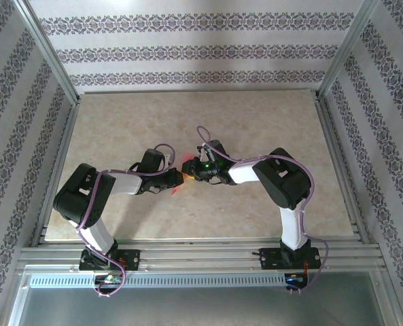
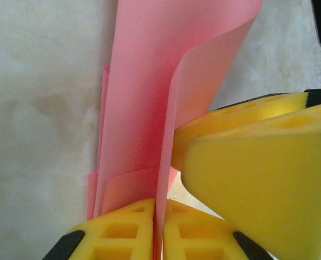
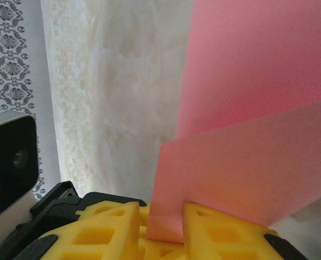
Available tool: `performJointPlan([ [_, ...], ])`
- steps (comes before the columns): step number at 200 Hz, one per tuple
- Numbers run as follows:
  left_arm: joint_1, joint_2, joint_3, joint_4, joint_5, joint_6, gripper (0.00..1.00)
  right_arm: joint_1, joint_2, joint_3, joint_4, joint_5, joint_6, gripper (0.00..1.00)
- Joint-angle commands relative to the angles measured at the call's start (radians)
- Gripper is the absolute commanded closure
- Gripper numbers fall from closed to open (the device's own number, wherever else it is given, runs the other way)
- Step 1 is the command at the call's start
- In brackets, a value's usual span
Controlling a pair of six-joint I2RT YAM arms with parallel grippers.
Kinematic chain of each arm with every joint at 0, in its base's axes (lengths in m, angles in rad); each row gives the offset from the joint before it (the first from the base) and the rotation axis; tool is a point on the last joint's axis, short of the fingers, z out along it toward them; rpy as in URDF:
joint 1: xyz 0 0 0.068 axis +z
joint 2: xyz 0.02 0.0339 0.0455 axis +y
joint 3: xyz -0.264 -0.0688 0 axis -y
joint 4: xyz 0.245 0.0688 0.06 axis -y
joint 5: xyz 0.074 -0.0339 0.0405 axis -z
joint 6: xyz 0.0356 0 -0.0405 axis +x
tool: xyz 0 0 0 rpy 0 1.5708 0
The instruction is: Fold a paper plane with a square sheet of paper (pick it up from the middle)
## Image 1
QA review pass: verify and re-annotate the pink red cloth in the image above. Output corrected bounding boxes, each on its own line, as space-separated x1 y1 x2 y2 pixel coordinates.
169 152 196 196

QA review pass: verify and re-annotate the grey sheet metal panel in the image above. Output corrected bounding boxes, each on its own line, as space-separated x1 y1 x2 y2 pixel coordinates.
7 287 398 326

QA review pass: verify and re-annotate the small circuit board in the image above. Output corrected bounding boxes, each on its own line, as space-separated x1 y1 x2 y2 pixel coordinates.
94 274 124 285
284 273 309 285

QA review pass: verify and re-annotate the wide aluminium mounting rail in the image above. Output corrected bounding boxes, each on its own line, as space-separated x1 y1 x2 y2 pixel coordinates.
17 239 384 272

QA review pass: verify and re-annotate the thin aluminium rail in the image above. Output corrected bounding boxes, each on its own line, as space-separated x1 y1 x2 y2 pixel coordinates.
78 88 321 96

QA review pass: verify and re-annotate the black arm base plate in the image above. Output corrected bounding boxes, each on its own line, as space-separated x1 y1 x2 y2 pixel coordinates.
251 247 323 272
78 249 141 272

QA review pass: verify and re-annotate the aluminium side rail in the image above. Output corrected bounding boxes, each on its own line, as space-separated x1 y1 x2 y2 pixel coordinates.
315 94 372 245
31 100 82 247

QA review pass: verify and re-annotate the slotted grey cable duct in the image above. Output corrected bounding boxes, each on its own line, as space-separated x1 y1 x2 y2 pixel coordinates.
27 274 311 289

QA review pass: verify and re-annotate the aluminium frame post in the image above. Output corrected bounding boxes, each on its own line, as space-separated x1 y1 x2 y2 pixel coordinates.
12 0 82 106
316 0 391 101

